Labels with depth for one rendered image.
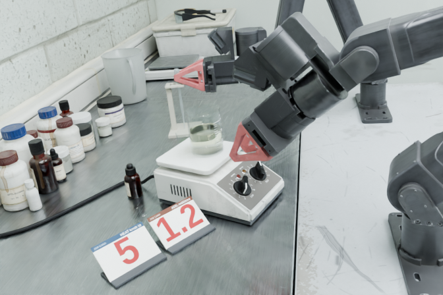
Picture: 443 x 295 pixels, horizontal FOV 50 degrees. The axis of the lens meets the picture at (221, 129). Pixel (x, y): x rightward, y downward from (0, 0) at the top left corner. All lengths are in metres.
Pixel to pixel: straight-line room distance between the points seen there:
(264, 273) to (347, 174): 0.32
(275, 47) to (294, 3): 0.52
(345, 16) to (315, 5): 1.05
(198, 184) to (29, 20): 0.73
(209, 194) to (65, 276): 0.26
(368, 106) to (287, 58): 0.65
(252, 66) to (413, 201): 0.27
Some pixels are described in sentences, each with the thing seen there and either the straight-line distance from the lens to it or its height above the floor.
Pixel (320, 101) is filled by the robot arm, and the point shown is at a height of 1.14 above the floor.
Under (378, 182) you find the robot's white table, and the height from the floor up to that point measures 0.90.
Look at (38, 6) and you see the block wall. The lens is 1.40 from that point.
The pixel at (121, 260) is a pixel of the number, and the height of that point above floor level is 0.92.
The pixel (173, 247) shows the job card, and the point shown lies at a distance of 0.77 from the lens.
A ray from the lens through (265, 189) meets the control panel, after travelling 0.83.
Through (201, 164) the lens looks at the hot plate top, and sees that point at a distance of 0.82.
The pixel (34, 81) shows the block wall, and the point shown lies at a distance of 1.34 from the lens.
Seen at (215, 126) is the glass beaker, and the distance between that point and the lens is 0.82.
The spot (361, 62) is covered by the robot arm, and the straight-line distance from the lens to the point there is 0.58.
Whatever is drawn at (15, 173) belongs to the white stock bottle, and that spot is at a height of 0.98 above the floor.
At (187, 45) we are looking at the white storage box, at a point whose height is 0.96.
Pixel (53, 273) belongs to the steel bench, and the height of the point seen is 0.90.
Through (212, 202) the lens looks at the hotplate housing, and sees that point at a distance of 0.81.
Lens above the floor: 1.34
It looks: 22 degrees down
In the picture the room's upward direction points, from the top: 6 degrees counter-clockwise
